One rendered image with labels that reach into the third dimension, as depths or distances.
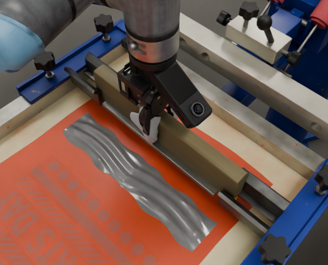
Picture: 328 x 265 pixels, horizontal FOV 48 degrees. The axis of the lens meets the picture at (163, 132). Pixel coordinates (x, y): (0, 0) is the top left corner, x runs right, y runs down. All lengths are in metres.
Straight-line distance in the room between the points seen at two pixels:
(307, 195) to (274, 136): 0.13
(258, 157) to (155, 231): 0.25
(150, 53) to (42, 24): 0.15
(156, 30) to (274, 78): 0.35
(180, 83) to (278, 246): 0.28
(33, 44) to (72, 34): 2.06
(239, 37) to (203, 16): 1.78
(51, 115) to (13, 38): 0.42
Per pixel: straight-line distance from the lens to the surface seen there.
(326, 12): 0.91
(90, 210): 0.69
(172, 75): 0.56
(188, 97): 0.56
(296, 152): 0.74
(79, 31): 2.51
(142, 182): 0.70
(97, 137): 0.76
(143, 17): 0.47
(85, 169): 0.73
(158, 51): 0.51
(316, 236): 1.80
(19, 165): 0.77
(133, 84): 0.59
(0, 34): 0.42
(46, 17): 0.45
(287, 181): 0.74
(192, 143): 0.62
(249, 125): 0.75
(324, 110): 0.75
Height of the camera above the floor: 1.58
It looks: 56 degrees down
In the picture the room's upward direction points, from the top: straight up
